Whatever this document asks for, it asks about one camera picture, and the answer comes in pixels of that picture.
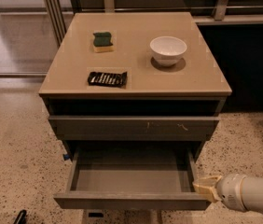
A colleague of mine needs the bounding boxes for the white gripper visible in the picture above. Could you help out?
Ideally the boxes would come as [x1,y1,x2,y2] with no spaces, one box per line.
[193,174,246,212]

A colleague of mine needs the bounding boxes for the grey drawer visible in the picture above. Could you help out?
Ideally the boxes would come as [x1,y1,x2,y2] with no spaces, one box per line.
[54,148,210,210]
[48,116,219,141]

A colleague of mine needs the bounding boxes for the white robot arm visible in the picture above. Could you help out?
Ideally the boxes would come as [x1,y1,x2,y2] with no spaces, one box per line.
[193,174,263,215]

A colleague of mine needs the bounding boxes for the grey top drawer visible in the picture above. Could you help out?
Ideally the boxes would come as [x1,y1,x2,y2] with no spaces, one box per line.
[48,116,219,141]

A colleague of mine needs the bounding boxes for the grey drawer cabinet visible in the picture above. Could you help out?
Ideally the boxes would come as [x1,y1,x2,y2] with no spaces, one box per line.
[39,12,231,156]

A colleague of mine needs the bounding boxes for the black tape floor marker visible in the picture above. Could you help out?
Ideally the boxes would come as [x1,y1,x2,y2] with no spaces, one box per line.
[88,212,104,218]

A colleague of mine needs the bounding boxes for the white ceramic bowl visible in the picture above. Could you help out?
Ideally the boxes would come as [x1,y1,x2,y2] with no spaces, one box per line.
[149,36,187,66]

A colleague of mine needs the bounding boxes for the black snack packet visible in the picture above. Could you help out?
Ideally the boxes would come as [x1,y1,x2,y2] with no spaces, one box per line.
[88,72,127,88]

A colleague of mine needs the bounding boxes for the green yellow sponge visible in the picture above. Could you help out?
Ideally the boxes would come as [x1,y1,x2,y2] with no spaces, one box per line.
[93,32,114,53]

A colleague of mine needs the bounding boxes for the black object floor corner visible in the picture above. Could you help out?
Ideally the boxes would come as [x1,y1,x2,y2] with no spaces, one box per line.
[13,210,27,224]

